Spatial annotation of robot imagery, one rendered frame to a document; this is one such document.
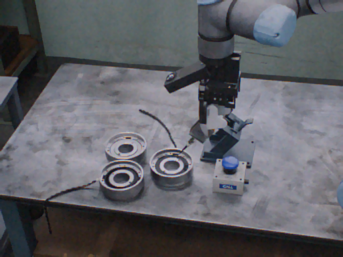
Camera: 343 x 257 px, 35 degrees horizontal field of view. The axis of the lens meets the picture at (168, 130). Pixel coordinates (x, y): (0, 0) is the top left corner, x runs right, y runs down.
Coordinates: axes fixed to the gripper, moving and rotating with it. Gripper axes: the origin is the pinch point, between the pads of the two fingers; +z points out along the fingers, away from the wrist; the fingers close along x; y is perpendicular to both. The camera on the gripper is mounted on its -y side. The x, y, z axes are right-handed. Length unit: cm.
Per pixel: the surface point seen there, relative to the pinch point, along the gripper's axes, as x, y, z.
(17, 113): 42, -77, 37
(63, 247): -12, -36, 38
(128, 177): -8.9, -16.5, 10.9
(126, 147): 2.1, -20.6, 11.5
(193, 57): 156, -37, 74
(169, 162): -1.8, -8.3, 10.8
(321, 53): 159, 30, 66
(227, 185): -7.4, 6.8, 10.1
